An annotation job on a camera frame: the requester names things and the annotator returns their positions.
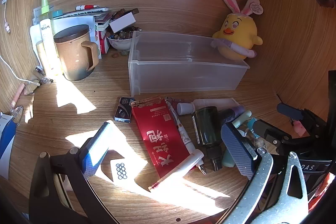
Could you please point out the white printed pen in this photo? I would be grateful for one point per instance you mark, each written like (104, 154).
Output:
(183, 134)

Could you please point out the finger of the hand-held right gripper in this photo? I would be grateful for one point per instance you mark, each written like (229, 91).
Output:
(270, 133)
(288, 110)

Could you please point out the blue white card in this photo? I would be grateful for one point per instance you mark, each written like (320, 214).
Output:
(6, 140)

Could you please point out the purple bottle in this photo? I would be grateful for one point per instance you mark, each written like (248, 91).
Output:
(231, 113)

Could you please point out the stack of books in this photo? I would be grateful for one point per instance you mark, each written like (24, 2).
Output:
(102, 18)

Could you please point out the pile of glass beads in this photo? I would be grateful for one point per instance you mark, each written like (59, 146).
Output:
(123, 35)

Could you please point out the dark brown wooden piece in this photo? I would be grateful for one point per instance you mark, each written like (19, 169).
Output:
(123, 12)

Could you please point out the clear plastic clip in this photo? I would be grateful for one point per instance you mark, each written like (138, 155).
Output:
(43, 78)

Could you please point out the white tube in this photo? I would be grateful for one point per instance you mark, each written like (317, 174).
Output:
(215, 103)

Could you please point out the dark green bottle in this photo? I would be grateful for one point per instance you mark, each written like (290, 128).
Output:
(207, 127)

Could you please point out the beige bottle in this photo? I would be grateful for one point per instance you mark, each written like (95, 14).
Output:
(42, 54)

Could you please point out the eyeglasses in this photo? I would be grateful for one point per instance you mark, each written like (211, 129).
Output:
(31, 87)

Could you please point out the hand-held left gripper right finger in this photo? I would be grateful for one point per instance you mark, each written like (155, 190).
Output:
(237, 148)

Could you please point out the red envelope packet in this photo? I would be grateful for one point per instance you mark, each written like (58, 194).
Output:
(157, 140)

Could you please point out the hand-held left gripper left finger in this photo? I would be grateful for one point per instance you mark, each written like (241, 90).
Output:
(95, 146)

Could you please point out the pale green bead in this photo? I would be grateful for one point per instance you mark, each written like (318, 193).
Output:
(124, 52)

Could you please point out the white ceramic bowl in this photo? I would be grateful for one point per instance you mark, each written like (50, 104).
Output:
(119, 43)

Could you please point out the teal tape roll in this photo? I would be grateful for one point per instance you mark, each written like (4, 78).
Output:
(251, 123)

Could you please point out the orange red cloth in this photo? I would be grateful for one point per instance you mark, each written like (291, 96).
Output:
(324, 197)

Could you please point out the green cap spray bottle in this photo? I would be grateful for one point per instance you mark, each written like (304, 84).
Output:
(47, 29)

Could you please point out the clear plastic storage box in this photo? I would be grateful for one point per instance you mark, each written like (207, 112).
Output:
(183, 74)

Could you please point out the red white carton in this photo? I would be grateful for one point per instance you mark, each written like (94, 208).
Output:
(103, 41)

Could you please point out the mint green stick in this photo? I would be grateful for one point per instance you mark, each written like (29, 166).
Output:
(242, 119)

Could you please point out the white rectangular box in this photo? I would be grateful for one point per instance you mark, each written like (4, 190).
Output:
(122, 22)

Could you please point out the cluster of small silver rings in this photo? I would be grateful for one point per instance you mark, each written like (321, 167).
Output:
(121, 170)

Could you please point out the keyring with pink charm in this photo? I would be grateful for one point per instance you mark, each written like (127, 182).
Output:
(299, 128)

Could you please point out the yellow chick plush toy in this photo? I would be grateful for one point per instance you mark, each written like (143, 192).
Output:
(239, 29)

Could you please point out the red white marker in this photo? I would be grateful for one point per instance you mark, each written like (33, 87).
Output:
(86, 7)

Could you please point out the white stick pen pink tip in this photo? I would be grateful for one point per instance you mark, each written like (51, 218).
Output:
(173, 174)

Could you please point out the brown ceramic mug with lid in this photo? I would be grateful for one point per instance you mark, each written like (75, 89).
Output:
(73, 56)

